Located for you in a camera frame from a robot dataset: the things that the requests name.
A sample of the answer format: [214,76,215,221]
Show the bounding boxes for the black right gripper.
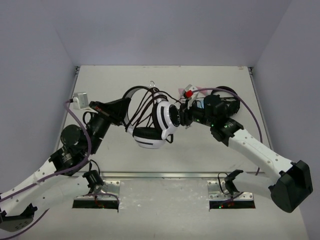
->
[171,98,214,127]

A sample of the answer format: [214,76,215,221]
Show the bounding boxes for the white black headphones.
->
[122,86,180,149]

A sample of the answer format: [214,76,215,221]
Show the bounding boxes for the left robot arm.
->
[0,98,130,232]

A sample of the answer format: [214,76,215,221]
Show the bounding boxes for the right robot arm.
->
[180,90,313,213]

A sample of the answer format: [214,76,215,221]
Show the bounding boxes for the pink blue cat headphones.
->
[178,84,209,99]

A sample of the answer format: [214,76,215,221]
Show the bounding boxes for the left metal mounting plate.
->
[74,180,121,201]

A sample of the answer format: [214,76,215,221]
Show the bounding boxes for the metal mounting plate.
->
[207,178,254,202]
[74,180,121,201]

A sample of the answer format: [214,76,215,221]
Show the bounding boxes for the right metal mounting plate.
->
[207,178,254,202]

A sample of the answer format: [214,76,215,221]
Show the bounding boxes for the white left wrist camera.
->
[72,92,91,111]

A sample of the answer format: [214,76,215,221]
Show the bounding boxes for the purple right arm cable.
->
[192,87,263,175]

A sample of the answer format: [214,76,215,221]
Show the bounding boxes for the aluminium table edge rail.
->
[99,170,263,180]

